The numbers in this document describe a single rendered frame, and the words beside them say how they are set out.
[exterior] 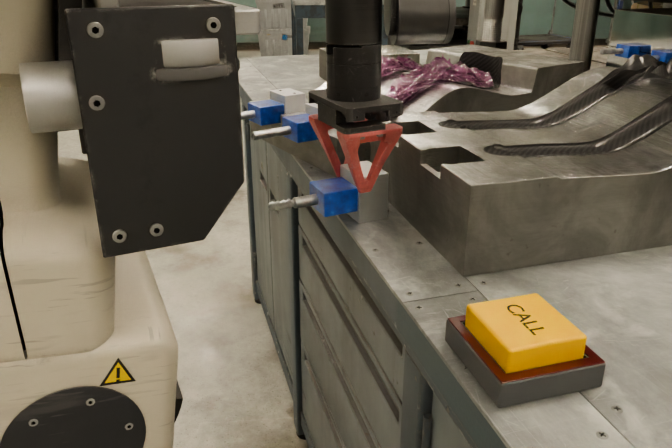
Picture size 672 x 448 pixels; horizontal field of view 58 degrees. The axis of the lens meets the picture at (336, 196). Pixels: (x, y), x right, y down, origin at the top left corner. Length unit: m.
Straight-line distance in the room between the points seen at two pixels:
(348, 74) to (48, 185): 0.30
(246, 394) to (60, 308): 1.26
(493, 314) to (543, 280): 0.14
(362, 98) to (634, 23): 1.04
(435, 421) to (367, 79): 0.36
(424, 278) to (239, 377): 1.24
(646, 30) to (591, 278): 1.01
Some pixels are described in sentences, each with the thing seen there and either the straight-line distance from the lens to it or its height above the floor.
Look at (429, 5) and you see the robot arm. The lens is 0.62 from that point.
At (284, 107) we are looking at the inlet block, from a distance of 0.92.
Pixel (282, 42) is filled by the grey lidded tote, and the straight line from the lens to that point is 7.09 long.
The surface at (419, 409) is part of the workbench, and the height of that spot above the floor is 0.63.
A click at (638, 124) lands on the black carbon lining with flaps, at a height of 0.90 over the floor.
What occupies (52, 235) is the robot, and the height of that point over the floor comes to 0.89.
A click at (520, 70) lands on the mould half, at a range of 1.05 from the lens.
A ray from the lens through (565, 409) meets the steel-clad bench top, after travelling 0.44.
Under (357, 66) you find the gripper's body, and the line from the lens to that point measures 0.61.
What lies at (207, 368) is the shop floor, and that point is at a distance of 1.80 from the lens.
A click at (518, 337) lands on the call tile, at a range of 0.43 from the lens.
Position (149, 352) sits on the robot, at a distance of 0.50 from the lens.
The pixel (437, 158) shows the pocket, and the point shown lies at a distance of 0.64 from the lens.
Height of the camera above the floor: 1.07
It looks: 21 degrees down
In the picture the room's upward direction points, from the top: straight up
